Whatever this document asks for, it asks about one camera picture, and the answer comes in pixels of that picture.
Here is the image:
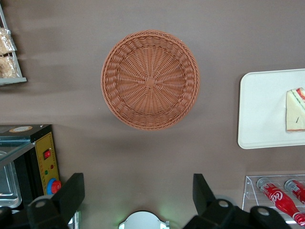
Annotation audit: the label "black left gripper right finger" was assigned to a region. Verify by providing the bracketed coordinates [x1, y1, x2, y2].
[183, 173, 244, 229]

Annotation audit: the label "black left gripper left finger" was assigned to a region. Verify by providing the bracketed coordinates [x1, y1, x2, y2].
[27, 172, 86, 229]

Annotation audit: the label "triangular sandwich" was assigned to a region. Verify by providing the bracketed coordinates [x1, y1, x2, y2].
[285, 87, 305, 134]

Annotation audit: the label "beige plastic tray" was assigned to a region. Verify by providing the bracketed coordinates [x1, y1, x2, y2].
[237, 68, 305, 150]

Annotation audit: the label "round brown wicker basket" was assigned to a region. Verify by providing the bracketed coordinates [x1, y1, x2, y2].
[100, 29, 201, 132]

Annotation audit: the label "clear acrylic bottle rack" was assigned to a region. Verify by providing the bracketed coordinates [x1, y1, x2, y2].
[241, 174, 305, 229]

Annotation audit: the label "stainless steel warmer pan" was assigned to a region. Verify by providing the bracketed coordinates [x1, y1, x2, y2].
[0, 150, 22, 208]

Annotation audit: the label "black food warmer machine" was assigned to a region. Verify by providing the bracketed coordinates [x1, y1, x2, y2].
[0, 124, 62, 213]

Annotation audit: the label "red cola bottle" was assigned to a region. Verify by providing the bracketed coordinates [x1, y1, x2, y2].
[256, 177, 305, 226]
[284, 178, 305, 206]

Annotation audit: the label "clear bag of crackers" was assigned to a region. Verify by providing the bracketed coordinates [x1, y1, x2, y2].
[0, 27, 18, 55]
[0, 54, 21, 80]

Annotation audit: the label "grey wire snack rack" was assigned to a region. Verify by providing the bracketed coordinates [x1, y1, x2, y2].
[0, 0, 28, 87]

